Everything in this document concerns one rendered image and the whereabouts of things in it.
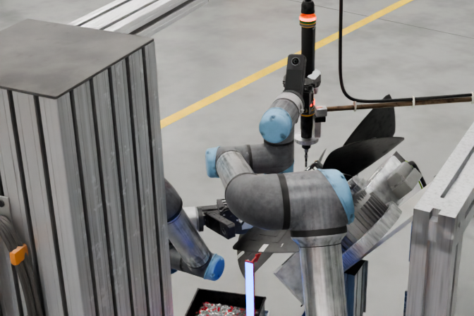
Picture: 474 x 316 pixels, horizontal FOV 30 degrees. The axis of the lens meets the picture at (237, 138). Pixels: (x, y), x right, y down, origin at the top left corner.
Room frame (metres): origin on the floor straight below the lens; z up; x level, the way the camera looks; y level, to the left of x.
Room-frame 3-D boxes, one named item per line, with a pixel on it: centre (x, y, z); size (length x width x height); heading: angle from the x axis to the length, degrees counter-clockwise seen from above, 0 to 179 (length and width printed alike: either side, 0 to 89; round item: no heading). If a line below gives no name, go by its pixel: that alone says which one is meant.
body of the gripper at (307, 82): (2.08, -0.16, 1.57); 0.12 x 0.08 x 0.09; 161
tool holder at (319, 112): (2.20, -0.20, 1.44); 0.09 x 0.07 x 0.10; 96
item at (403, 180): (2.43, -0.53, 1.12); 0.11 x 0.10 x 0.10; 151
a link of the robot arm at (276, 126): (1.93, -0.10, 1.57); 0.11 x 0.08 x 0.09; 161
